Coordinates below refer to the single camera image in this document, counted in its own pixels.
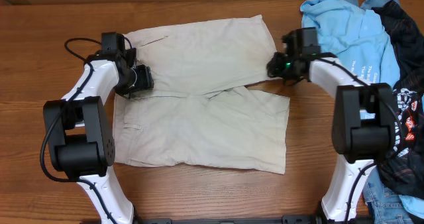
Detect beige shorts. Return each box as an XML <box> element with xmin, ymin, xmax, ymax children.
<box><xmin>113</xmin><ymin>15</ymin><xmax>290</xmax><ymax>174</ymax></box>

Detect light blue t-shirt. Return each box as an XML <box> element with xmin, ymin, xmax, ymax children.
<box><xmin>300</xmin><ymin>0</ymin><xmax>423</xmax><ymax>223</ymax></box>

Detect dark printed t-shirt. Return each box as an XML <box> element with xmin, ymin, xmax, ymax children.
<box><xmin>373</xmin><ymin>0</ymin><xmax>423</xmax><ymax>199</ymax></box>

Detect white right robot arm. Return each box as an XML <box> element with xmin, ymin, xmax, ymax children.
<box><xmin>266</xmin><ymin>52</ymin><xmax>398</xmax><ymax>223</ymax></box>

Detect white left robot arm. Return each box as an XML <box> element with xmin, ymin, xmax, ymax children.
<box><xmin>40</xmin><ymin>48</ymin><xmax>153</xmax><ymax>223</ymax></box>

